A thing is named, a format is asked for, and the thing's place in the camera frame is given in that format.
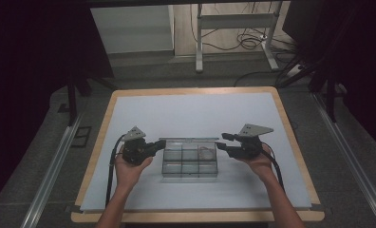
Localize black floor cables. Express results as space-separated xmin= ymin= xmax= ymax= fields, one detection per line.
xmin=189 ymin=2 xmax=302 ymax=88

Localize aluminium rail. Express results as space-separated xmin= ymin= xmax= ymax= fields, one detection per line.
xmin=312 ymin=93 xmax=376 ymax=228
xmin=19 ymin=115 xmax=83 ymax=228

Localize black stand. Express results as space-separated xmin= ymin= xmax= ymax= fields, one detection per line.
xmin=66 ymin=74 xmax=121 ymax=127
xmin=277 ymin=56 xmax=340 ymax=124

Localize white metal stand frame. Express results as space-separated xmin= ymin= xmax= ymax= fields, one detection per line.
xmin=195 ymin=2 xmax=280 ymax=74

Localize white panel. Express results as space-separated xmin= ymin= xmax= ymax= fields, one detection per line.
xmin=90 ymin=4 xmax=175 ymax=55

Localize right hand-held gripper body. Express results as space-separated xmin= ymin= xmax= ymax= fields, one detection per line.
xmin=228 ymin=123 xmax=274 ymax=160

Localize white table mat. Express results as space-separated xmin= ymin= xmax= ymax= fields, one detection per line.
xmin=80 ymin=92 xmax=313 ymax=213

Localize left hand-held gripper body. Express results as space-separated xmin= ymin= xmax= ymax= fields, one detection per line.
xmin=121 ymin=125 xmax=152 ymax=166

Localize grey tape piece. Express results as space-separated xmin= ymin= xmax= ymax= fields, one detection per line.
xmin=309 ymin=203 xmax=325 ymax=214
xmin=65 ymin=204 xmax=83 ymax=214

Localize person's left hand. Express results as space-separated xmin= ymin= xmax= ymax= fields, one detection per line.
xmin=114 ymin=148 xmax=154 ymax=191

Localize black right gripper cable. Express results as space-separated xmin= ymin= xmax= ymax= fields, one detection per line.
xmin=261 ymin=148 xmax=287 ymax=193

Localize clear plastic compartment box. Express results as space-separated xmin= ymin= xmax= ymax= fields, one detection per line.
xmin=159 ymin=136 xmax=219 ymax=184

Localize person's right hand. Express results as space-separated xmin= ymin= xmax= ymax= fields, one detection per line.
xmin=236 ymin=148 xmax=274 ymax=182

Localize wooden table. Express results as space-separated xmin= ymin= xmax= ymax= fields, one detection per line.
xmin=70 ymin=85 xmax=326 ymax=223

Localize white power strip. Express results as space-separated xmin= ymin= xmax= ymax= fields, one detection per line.
xmin=285 ymin=64 xmax=304 ymax=79

